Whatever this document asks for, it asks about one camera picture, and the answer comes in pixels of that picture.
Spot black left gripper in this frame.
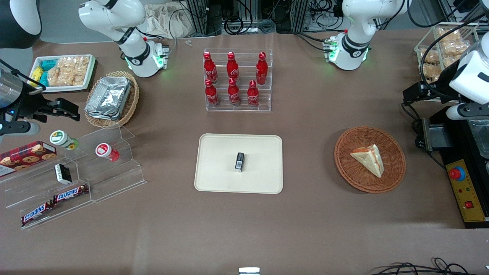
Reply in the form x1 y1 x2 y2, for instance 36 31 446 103
403 81 461 107

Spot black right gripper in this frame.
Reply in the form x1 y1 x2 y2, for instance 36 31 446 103
0 81 81 123

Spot triangle sandwich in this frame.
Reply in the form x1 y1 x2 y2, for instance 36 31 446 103
350 144 384 178

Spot white rectangular snack tray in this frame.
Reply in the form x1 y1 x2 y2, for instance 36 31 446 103
33 54 97 94

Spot light oval wicker basket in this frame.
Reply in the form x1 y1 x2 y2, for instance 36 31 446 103
84 70 140 129

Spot brown round wicker basket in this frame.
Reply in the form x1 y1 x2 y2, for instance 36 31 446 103
334 126 406 194

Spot beige plastic tray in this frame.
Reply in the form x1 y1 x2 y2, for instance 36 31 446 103
194 133 283 194

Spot green lid cup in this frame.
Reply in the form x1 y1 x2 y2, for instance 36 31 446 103
49 130 79 150

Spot bag of fried snacks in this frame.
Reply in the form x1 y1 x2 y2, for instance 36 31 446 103
439 40 473 58
436 27 465 42
418 47 440 83

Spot bag of rice crackers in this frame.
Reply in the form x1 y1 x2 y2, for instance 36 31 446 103
47 56 91 87

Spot stack of foil trays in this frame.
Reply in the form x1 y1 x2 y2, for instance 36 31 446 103
84 76 133 121

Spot yellow snack packet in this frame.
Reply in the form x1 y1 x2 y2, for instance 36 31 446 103
30 66 43 87

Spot red lid cup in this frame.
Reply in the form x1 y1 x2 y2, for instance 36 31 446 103
95 142 120 162

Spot red cookie box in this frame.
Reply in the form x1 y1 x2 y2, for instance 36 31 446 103
0 141 58 178

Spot small black white box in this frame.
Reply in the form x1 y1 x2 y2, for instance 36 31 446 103
54 163 73 185

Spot black appliance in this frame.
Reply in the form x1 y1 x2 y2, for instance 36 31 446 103
416 106 489 230

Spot clear plastic container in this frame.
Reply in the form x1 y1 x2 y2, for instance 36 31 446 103
468 118 489 159

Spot clear acrylic tiered stand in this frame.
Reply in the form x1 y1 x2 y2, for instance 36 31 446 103
0 125 147 231

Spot snickers bar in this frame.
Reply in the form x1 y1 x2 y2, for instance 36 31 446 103
52 184 90 203
21 200 55 226

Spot yellow control box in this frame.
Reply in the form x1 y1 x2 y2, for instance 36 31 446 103
446 159 488 223

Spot beige cloth bag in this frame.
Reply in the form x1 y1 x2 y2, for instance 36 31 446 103
143 2 196 39

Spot red cola bottle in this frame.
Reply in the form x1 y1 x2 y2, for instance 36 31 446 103
226 52 240 85
227 78 241 107
203 52 219 85
256 52 269 86
204 79 220 108
247 80 261 108

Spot clear acrylic bottle rack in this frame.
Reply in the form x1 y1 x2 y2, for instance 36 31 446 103
203 48 273 112

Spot grey metal bracket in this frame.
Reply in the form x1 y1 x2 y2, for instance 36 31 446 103
422 116 455 152

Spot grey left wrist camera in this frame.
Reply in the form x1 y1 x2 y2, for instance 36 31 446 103
446 102 489 121

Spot white wire rack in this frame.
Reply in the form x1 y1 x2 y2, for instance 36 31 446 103
414 22 480 103

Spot aluminium frame post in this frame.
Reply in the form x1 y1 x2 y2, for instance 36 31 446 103
291 0 311 33
185 0 209 37

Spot black cable bundle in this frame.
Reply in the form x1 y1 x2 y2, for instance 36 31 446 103
370 257 480 275

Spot coiled black cable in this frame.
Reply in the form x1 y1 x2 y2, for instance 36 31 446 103
223 16 246 36

